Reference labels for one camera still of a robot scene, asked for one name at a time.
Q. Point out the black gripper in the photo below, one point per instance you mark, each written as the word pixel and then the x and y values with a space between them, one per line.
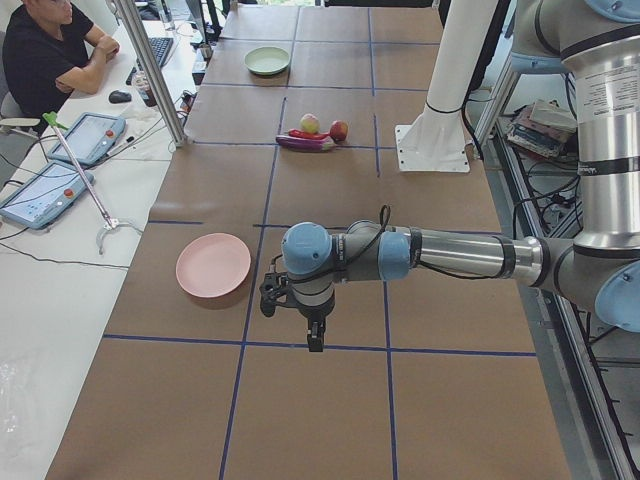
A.
pixel 313 315

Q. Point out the purple eggplant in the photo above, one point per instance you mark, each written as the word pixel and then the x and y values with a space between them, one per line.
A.
pixel 305 145

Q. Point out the red chili pepper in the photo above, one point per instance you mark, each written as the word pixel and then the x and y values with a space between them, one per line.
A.
pixel 296 133

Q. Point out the red apple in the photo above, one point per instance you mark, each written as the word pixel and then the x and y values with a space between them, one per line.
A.
pixel 339 130

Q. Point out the yellow-pink peach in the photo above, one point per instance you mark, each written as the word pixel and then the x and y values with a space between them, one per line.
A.
pixel 309 123

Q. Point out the pink plate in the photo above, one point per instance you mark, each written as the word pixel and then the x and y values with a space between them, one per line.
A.
pixel 213 265

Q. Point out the reacher grabber tool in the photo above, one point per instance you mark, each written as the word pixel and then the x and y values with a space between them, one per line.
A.
pixel 111 224

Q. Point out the green plate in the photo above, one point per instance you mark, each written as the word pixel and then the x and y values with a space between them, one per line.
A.
pixel 267 60

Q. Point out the upper blue teach pendant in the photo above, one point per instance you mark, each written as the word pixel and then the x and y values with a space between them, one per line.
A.
pixel 92 135

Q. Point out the blue teach pendant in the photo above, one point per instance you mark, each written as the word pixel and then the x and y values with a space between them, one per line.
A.
pixel 43 198
pixel 92 135

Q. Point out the lower blue teach pendant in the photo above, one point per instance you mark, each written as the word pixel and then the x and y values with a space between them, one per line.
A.
pixel 43 198

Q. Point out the stack of books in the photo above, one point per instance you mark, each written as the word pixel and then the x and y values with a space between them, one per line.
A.
pixel 542 128

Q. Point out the black computer mouse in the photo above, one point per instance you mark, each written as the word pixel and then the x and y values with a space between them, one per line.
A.
pixel 119 96

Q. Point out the plastic drink cup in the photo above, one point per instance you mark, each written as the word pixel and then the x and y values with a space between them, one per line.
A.
pixel 141 83

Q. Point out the black keyboard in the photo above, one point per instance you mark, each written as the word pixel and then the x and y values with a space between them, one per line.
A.
pixel 161 48

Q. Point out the person in black shirt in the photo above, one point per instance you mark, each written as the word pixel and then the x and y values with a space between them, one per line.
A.
pixel 51 50

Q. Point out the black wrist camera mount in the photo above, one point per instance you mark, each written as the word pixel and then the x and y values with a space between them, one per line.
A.
pixel 275 291

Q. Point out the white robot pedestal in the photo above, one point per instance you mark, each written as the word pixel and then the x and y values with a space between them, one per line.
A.
pixel 435 141

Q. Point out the aluminium frame post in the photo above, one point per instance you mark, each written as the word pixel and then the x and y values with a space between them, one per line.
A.
pixel 128 13

